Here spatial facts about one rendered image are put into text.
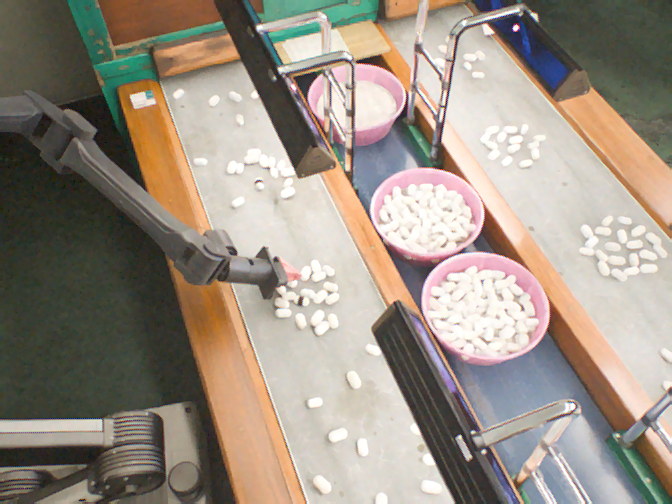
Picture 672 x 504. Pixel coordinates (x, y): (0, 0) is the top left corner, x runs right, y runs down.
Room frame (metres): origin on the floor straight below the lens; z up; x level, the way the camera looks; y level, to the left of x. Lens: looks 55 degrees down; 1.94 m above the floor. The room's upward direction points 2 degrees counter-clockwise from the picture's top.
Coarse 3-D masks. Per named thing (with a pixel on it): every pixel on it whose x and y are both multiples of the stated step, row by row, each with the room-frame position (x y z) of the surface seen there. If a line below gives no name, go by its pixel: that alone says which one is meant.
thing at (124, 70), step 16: (368, 0) 1.73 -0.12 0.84; (336, 16) 1.69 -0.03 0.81; (352, 16) 1.71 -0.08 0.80; (368, 16) 1.73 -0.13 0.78; (416, 16) 1.78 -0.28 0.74; (272, 32) 1.63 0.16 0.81; (288, 32) 1.64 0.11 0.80; (304, 32) 1.66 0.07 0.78; (96, 64) 1.46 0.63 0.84; (112, 64) 1.47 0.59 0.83; (128, 64) 1.49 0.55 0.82; (144, 64) 1.50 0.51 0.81; (224, 64) 1.58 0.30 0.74; (112, 80) 1.47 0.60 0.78; (128, 80) 1.48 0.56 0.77; (160, 80) 1.51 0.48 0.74; (112, 96) 1.46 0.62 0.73; (112, 112) 1.46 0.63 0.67; (128, 128) 1.47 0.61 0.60; (128, 144) 1.49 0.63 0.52
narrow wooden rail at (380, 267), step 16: (336, 160) 1.15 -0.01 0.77; (320, 176) 1.11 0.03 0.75; (336, 176) 1.09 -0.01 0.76; (336, 192) 1.04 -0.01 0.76; (352, 192) 1.04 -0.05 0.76; (352, 208) 0.99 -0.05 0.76; (352, 224) 0.94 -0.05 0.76; (368, 224) 0.94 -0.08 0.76; (368, 240) 0.89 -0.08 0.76; (368, 256) 0.85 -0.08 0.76; (384, 256) 0.84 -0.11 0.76; (368, 272) 0.82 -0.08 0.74; (384, 272) 0.80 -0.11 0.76; (384, 288) 0.76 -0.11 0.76; (400, 288) 0.76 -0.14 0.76; (432, 336) 0.64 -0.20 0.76; (448, 368) 0.56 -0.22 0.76
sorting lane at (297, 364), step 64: (192, 128) 1.31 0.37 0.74; (256, 128) 1.30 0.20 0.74; (256, 192) 1.07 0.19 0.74; (320, 192) 1.07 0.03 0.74; (320, 256) 0.87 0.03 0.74; (256, 320) 0.70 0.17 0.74; (320, 384) 0.55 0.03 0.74; (384, 384) 0.54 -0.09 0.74; (320, 448) 0.42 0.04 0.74; (384, 448) 0.41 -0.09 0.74
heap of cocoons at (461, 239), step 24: (408, 192) 1.06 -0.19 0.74; (432, 192) 1.06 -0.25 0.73; (456, 192) 1.05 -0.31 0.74; (384, 216) 0.98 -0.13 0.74; (408, 216) 0.98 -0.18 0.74; (432, 216) 0.97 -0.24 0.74; (456, 216) 0.98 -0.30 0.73; (384, 240) 0.92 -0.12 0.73; (408, 240) 0.90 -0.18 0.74; (432, 240) 0.92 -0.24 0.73; (456, 240) 0.90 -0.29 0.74
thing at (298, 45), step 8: (336, 32) 1.66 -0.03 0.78; (288, 40) 1.63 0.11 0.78; (296, 40) 1.63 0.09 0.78; (304, 40) 1.63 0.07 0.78; (312, 40) 1.62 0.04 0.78; (320, 40) 1.62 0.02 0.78; (336, 40) 1.62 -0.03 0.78; (288, 48) 1.59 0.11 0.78; (296, 48) 1.59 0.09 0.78; (304, 48) 1.59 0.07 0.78; (312, 48) 1.59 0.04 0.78; (320, 48) 1.59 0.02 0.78; (336, 48) 1.58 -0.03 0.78; (344, 48) 1.58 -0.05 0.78; (296, 56) 1.55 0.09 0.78; (304, 56) 1.55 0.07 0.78; (312, 56) 1.55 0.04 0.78
